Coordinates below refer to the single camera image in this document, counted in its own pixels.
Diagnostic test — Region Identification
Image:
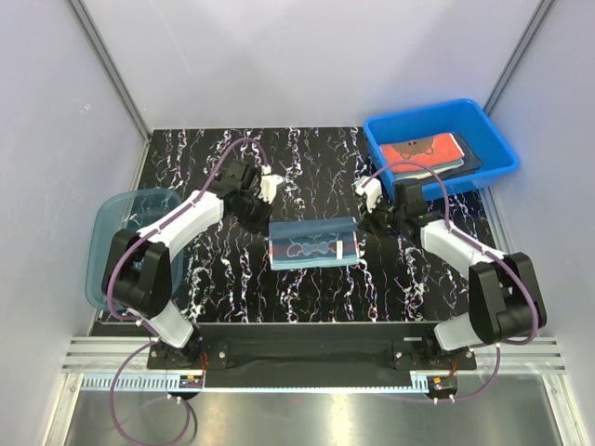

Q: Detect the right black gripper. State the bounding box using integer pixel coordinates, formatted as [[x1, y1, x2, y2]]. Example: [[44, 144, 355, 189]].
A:
[[358, 193, 405, 241]]

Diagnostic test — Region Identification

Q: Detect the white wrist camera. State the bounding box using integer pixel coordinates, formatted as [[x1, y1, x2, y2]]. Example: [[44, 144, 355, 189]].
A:
[[258, 165, 285, 204], [354, 176, 382, 213]]

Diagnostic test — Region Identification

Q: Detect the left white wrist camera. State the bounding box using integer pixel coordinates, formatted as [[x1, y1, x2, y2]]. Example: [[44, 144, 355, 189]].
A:
[[258, 165, 285, 204]]

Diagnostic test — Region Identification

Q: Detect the light blue patterned towel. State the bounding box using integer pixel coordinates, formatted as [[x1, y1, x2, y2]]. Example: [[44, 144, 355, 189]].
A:
[[268, 217, 360, 270]]

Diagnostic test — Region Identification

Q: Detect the blue plastic bin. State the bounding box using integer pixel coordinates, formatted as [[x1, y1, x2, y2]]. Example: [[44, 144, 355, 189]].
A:
[[364, 98, 519, 195]]

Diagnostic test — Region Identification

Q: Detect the aluminium rail with cable duct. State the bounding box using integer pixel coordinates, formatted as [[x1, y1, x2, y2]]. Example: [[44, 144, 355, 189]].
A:
[[61, 337, 566, 394]]

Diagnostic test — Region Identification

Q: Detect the yellow towel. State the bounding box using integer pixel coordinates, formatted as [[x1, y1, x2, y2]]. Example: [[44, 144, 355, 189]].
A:
[[391, 160, 464, 180]]

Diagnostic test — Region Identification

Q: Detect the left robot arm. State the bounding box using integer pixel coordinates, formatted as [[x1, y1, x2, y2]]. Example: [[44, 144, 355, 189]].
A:
[[101, 161, 284, 368]]

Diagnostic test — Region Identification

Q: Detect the clear teal plastic bin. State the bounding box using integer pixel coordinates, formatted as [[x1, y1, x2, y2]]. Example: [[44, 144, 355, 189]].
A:
[[85, 188, 182, 311]]

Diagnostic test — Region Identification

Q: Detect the dark grey-blue towel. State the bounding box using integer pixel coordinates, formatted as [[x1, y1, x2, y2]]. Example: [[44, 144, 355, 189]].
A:
[[399, 133, 483, 186]]

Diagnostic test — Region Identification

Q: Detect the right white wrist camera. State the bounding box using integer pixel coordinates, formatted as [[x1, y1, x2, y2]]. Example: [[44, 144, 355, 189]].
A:
[[354, 176, 382, 213]]

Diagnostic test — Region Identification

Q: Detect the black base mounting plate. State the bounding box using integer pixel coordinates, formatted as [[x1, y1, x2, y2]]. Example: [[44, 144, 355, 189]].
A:
[[148, 322, 474, 373]]

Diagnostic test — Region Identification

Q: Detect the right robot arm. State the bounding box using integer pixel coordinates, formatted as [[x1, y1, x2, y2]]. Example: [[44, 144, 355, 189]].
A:
[[355, 177, 548, 369]]

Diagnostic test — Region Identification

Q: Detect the brown towel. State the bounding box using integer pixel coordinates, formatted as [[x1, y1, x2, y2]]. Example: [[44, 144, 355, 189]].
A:
[[380, 133, 465, 167]]

